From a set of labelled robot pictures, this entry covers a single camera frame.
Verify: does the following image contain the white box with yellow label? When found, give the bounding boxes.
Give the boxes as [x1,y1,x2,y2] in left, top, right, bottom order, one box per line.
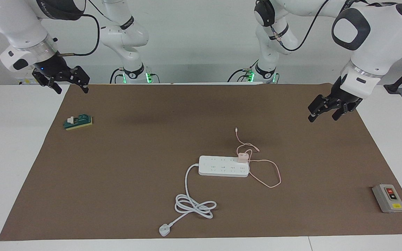
[16,77,40,86]

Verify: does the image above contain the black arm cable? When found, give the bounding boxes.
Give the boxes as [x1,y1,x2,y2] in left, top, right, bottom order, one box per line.
[56,0,101,57]
[269,0,397,52]

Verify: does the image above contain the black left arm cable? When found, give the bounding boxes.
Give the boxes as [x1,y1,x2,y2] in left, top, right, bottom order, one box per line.
[269,0,397,52]

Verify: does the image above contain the brown table mat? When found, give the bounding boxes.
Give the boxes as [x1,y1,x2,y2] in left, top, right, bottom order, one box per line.
[0,84,402,242]

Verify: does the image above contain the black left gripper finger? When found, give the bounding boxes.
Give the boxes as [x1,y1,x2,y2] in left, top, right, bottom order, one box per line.
[332,103,350,121]
[307,94,332,123]

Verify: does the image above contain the white power cord with plug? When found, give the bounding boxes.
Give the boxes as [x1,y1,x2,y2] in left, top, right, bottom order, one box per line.
[159,164,217,237]

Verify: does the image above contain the white power strip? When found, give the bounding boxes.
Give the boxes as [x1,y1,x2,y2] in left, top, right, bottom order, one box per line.
[198,155,250,177]

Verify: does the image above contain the black base cable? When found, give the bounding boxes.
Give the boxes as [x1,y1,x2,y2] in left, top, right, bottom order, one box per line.
[110,68,125,84]
[227,56,261,83]

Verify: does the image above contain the grey on-off switch box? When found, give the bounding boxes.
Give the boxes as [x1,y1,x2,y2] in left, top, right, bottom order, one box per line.
[372,184,402,213]

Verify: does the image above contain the pink charging cable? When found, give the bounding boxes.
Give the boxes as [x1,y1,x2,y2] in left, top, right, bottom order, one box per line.
[234,128,282,188]

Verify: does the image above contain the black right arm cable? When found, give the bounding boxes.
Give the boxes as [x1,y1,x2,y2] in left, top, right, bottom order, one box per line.
[56,0,101,57]

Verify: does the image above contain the green knife switch block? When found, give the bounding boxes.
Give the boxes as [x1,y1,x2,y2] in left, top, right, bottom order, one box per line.
[64,114,93,131]

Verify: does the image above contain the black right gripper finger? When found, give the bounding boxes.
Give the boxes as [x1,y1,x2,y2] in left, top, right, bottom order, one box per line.
[70,66,90,94]
[44,77,63,95]

